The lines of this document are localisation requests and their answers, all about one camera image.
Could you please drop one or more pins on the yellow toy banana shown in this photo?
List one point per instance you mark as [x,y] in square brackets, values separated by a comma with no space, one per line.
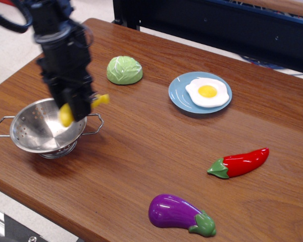
[66,116]

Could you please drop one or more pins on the steel colander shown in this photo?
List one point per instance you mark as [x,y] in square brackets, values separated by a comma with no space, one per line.
[36,129]

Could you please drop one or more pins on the red box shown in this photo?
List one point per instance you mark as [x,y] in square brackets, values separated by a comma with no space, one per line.
[7,2]

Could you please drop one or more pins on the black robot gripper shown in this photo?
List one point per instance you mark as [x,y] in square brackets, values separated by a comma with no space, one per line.
[66,57]

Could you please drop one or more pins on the aluminium rail with bracket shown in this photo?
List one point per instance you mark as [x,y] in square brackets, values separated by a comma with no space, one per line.
[27,225]

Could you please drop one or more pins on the purple toy eggplant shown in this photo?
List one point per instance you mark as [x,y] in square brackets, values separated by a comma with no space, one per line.
[167,211]

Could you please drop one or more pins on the green toy cabbage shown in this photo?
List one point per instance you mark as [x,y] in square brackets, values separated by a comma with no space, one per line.
[124,70]

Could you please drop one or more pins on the dark blue metal frame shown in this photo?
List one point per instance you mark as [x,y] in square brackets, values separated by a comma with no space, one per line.
[243,29]

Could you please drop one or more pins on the red toy chili pepper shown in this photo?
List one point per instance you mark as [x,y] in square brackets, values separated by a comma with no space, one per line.
[240,164]

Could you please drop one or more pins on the toy fried egg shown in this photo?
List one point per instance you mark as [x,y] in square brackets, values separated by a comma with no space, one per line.
[207,92]

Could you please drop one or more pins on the light blue plate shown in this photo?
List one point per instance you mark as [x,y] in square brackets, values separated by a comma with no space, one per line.
[181,98]

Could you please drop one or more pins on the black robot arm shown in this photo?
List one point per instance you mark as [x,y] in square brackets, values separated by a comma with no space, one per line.
[47,18]

